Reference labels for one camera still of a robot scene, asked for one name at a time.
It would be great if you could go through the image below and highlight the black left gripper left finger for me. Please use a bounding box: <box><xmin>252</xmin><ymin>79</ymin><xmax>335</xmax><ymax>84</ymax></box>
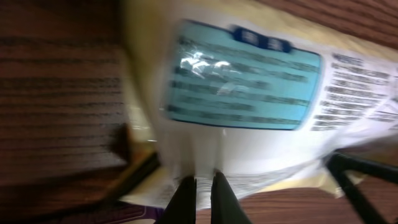
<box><xmin>155</xmin><ymin>176</ymin><xmax>197</xmax><ymax>224</ymax></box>

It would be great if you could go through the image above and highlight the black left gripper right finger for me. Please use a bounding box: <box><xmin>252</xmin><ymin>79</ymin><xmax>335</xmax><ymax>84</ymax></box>
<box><xmin>211</xmin><ymin>171</ymin><xmax>252</xmax><ymax>224</ymax></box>

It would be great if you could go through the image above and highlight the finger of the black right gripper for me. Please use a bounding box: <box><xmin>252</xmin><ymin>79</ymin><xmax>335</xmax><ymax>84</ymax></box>
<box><xmin>325</xmin><ymin>151</ymin><xmax>397</xmax><ymax>224</ymax></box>

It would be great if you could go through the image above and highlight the yellow wet wipes pack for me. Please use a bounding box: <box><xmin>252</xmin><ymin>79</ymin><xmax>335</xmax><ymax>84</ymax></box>
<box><xmin>121</xmin><ymin>0</ymin><xmax>397</xmax><ymax>209</ymax></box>

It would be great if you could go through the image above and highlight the red Carefree pad pack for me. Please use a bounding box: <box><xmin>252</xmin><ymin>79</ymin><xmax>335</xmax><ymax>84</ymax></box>
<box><xmin>44</xmin><ymin>202</ymin><xmax>164</xmax><ymax>224</ymax></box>

